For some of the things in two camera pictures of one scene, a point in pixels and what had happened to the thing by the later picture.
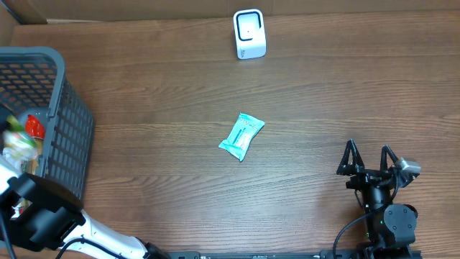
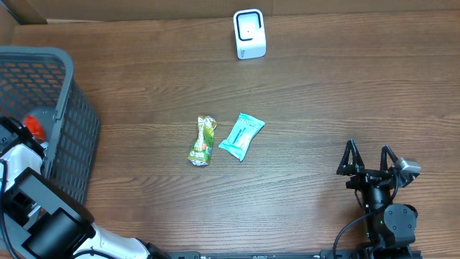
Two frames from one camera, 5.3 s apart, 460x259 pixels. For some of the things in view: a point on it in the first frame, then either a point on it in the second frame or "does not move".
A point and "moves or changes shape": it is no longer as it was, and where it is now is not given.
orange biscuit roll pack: x=34 y=127 does not move
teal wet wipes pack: x=244 y=130 does not move
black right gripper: x=364 y=176 does not move
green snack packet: x=17 y=144 moves or changes shape
